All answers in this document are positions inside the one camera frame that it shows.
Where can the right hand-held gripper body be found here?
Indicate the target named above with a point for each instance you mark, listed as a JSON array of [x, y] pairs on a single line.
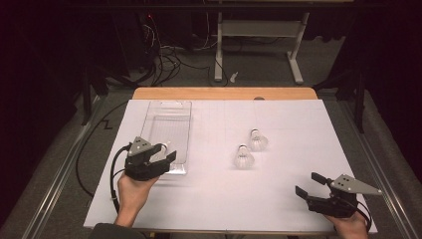
[[338, 199]]

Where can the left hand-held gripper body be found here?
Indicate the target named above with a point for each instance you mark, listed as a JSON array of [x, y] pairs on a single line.
[[142, 169]]

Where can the clear plastic bin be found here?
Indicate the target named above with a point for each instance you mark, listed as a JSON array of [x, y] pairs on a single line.
[[175, 122]]

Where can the person's left hand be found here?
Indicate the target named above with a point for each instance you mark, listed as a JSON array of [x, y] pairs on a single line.
[[134, 194]]

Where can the person's right hand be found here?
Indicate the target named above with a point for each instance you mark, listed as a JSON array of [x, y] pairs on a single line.
[[351, 228]]

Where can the white board sheet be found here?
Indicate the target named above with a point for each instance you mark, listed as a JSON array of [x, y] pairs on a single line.
[[265, 199]]

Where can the wooden table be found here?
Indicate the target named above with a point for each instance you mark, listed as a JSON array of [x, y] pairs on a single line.
[[215, 93]]

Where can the black tripod stand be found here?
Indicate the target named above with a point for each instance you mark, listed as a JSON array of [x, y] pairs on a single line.
[[359, 99], [87, 96]]

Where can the small white floor object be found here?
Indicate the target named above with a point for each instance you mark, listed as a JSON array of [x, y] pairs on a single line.
[[234, 77]]

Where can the dark equipment box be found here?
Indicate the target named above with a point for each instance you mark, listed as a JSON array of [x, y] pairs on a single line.
[[132, 43]]

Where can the metal floor rail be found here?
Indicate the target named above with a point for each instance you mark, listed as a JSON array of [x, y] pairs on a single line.
[[381, 176], [58, 176]]

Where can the white metal stand frame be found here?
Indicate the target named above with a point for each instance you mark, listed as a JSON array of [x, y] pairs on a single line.
[[262, 28]]

